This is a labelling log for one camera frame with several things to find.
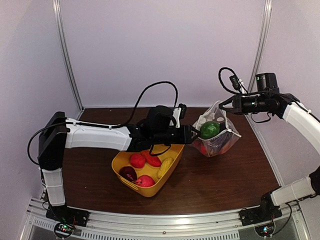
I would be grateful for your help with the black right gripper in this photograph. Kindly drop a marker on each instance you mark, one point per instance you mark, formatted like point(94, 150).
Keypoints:
point(237, 104)

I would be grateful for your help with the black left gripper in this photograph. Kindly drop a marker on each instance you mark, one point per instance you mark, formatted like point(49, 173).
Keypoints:
point(185, 137)

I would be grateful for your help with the green toy pepper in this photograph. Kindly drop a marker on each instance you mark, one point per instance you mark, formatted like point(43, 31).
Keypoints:
point(209, 130)

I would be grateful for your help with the clear polka dot zip bag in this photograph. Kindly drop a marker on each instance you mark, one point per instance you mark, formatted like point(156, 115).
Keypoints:
point(217, 115)

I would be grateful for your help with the purple toy eggplant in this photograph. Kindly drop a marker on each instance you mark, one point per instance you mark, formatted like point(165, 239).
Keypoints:
point(223, 142)

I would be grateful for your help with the yellow plastic basket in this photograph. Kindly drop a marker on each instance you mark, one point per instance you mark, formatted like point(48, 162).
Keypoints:
point(122, 159)

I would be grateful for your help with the pink red toy fruit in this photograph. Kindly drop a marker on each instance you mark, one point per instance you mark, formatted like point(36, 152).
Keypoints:
point(145, 181)

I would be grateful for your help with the dark red toy onion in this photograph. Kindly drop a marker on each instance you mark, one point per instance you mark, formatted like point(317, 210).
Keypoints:
point(128, 173)

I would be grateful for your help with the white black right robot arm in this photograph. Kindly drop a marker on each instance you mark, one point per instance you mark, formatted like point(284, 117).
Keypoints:
point(289, 134)

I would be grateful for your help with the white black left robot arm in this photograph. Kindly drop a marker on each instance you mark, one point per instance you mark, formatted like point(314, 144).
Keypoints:
point(62, 133)

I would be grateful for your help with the yellow toy corn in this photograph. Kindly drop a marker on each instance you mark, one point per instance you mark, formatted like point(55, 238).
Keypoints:
point(164, 167)

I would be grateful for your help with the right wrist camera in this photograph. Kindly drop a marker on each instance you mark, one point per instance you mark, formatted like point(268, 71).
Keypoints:
point(238, 84)

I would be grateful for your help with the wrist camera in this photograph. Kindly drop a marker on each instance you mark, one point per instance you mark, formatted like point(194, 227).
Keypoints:
point(238, 84)
point(178, 114)

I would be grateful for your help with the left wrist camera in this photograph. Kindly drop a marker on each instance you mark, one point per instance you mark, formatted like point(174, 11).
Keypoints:
point(178, 114)

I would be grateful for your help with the front aluminium rail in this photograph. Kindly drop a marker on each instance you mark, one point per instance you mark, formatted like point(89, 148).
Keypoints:
point(223, 225)

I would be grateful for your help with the right aluminium corner post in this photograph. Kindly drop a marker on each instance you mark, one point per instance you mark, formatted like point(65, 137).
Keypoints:
point(264, 30)

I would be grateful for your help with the aluminium corner post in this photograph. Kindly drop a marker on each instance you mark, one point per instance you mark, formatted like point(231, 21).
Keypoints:
point(65, 53)
point(264, 30)

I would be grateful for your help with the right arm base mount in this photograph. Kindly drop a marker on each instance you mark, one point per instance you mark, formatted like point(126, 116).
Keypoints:
point(252, 216)

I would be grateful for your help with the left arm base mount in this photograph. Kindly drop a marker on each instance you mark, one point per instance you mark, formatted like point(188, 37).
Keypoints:
point(68, 215)

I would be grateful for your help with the left aluminium corner post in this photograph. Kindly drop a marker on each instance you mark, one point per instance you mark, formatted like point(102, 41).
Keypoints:
point(65, 53)

